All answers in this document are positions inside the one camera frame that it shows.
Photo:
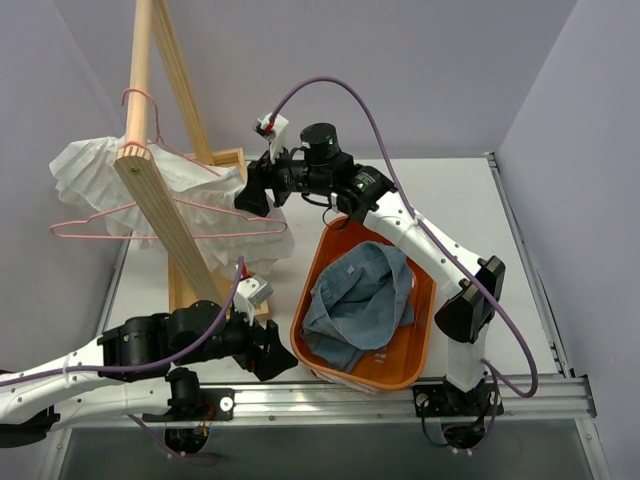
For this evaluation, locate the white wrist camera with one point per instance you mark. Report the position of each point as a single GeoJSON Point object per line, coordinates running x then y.
{"type": "Point", "coordinates": [274, 131]}
{"type": "Point", "coordinates": [251, 298]}

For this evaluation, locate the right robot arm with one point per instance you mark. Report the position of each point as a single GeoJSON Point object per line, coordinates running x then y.
{"type": "Point", "coordinates": [472, 285]}

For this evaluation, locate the pink wire hanger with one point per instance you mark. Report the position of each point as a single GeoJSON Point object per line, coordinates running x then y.
{"type": "Point", "coordinates": [168, 222]}
{"type": "Point", "coordinates": [159, 140]}

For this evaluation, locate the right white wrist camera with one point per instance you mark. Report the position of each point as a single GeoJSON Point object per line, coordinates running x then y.
{"type": "Point", "coordinates": [274, 131]}

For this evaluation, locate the orange plastic basket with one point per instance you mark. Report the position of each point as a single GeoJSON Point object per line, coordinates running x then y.
{"type": "Point", "coordinates": [397, 365]}

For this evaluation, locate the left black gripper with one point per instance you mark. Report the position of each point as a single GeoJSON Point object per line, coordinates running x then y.
{"type": "Point", "coordinates": [261, 347]}

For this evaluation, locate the pink wire hanger front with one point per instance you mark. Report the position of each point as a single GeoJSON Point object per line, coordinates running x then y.
{"type": "Point", "coordinates": [168, 222]}

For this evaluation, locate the wooden clothes rack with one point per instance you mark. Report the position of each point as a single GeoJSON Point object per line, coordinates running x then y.
{"type": "Point", "coordinates": [135, 164]}

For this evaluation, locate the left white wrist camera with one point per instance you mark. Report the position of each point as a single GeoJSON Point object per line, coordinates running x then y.
{"type": "Point", "coordinates": [251, 298]}

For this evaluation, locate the aluminium mounting rail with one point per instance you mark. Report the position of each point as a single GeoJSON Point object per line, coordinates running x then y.
{"type": "Point", "coordinates": [460, 196]}

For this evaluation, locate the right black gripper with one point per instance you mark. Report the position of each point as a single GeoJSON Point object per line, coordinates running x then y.
{"type": "Point", "coordinates": [266, 180]}

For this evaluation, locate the white pleated skirt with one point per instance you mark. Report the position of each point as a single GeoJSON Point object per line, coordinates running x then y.
{"type": "Point", "coordinates": [85, 175]}

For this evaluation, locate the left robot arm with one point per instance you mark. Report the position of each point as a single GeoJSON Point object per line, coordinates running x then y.
{"type": "Point", "coordinates": [141, 367]}

